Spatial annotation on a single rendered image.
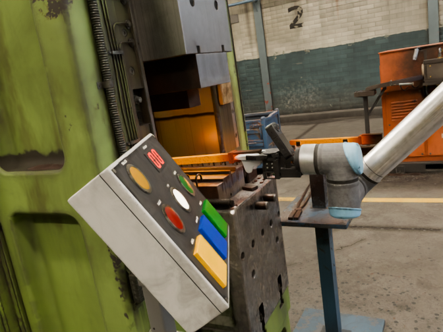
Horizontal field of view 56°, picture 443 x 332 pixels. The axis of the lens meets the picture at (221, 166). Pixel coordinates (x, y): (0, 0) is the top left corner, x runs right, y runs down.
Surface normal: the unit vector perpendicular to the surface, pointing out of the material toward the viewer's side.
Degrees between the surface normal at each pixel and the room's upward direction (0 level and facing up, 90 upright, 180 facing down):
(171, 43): 90
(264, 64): 90
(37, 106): 89
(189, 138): 90
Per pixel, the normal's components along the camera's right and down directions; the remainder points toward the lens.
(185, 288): -0.02, 0.22
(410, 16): -0.44, 0.21
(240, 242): 0.89, -0.04
